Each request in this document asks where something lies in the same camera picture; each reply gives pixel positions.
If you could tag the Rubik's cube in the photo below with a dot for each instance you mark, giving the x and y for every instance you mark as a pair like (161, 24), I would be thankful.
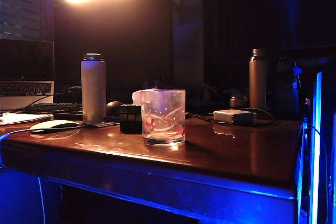
(130, 120)

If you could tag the printed glass cup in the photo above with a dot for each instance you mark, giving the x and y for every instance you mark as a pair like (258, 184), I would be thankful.
(163, 119)

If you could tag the small metal cup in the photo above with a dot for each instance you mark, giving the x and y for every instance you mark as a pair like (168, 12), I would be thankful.
(238, 101)

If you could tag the purple box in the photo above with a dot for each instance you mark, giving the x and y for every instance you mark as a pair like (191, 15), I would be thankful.
(137, 96)

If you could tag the black round mouse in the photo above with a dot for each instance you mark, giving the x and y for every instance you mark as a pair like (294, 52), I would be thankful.
(113, 107)

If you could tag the white power adapter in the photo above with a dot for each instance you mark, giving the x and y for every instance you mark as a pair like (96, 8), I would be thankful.
(232, 116)

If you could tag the flat card coaster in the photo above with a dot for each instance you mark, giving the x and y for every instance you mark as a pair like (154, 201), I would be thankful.
(105, 124)

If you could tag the white tumbler bottle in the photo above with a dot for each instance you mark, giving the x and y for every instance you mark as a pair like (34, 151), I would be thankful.
(93, 90)

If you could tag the brown thermos bottle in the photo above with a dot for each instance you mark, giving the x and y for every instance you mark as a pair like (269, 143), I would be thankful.
(258, 82)

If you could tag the black keyboard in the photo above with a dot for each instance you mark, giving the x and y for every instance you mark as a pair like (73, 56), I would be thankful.
(52, 109)

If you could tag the white computer mouse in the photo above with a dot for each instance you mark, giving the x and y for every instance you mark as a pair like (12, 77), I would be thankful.
(53, 124)

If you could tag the white paper notebook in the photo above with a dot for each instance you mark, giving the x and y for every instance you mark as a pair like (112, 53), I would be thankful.
(23, 118)

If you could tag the silver laptop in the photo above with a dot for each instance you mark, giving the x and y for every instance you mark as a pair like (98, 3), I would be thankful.
(26, 64)

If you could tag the window blind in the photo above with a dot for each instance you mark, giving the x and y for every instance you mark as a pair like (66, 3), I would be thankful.
(23, 6)

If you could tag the blue-lit metal frame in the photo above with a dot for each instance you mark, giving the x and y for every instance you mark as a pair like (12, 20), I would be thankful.
(316, 142)

